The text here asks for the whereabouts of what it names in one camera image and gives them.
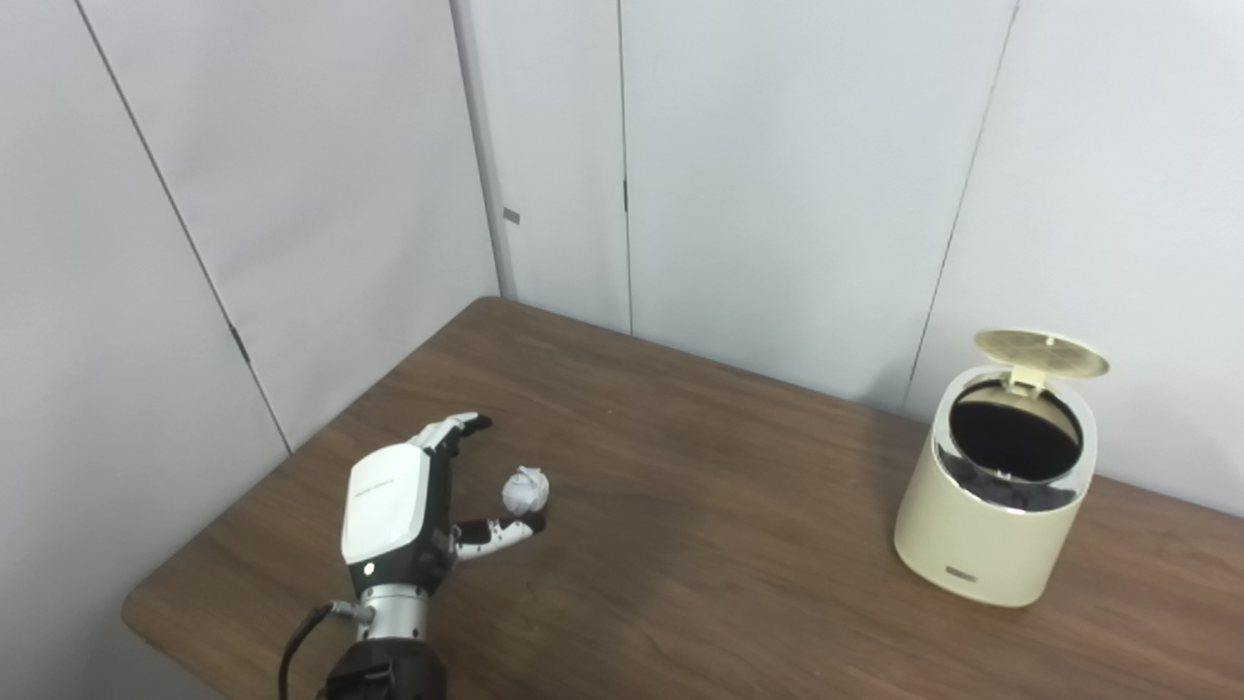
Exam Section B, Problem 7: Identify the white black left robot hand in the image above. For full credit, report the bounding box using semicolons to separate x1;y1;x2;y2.
340;412;547;599

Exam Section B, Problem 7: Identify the white paper ball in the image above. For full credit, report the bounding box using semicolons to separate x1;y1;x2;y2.
501;466;552;517

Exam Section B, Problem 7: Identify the cream-colored round bin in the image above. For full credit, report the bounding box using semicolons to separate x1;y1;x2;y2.
893;365;1099;609

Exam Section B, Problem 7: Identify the cream round bin lid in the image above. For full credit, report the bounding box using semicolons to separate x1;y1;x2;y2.
974;329;1111;390

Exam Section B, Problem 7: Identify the black bin liner bag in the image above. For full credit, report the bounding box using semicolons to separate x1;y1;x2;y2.
935;447;1082;513

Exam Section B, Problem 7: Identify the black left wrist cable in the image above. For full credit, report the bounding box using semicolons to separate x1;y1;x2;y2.
278;601;375;700

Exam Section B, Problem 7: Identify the grey wall corner strip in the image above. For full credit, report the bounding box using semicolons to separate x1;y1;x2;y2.
449;0;516;300

